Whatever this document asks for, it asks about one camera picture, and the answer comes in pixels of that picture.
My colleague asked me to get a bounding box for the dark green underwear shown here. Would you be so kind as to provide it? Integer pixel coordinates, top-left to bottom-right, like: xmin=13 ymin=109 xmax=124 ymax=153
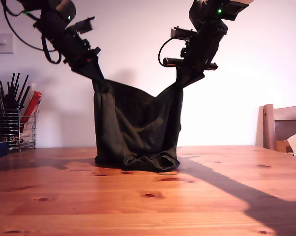
xmin=92 ymin=78 xmax=184 ymax=173

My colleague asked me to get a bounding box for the red paper packet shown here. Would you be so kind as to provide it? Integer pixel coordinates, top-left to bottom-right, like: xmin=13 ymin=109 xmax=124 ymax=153
xmin=20 ymin=90 xmax=43 ymax=126

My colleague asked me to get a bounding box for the white paper packet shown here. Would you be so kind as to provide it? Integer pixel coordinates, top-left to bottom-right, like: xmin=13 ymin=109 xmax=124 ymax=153
xmin=19 ymin=115 xmax=37 ymax=145

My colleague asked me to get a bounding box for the wooden chair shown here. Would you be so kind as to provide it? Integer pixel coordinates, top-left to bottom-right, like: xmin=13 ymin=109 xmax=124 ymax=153
xmin=263 ymin=104 xmax=296 ymax=153

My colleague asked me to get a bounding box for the brown cardboard box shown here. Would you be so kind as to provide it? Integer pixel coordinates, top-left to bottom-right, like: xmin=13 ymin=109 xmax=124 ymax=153
xmin=276 ymin=139 xmax=294 ymax=153

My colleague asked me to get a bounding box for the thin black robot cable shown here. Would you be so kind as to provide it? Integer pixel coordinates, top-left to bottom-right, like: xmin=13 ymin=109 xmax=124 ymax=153
xmin=158 ymin=37 xmax=179 ymax=66
xmin=0 ymin=0 xmax=48 ymax=52

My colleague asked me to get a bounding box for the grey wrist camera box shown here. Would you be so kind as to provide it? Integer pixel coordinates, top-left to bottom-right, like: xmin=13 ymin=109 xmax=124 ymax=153
xmin=170 ymin=27 xmax=198 ymax=40
xmin=74 ymin=16 xmax=96 ymax=34

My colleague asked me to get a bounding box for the flat black robot cable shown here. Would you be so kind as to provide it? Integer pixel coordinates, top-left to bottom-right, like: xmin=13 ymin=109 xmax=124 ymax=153
xmin=41 ymin=33 xmax=63 ymax=65

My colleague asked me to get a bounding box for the white light switch plate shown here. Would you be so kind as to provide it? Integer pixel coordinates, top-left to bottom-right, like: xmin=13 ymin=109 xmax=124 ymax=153
xmin=0 ymin=32 xmax=14 ymax=55

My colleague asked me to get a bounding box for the metal wire utensil holder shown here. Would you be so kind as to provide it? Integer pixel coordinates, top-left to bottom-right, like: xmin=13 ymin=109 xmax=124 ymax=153
xmin=0 ymin=109 xmax=37 ymax=153

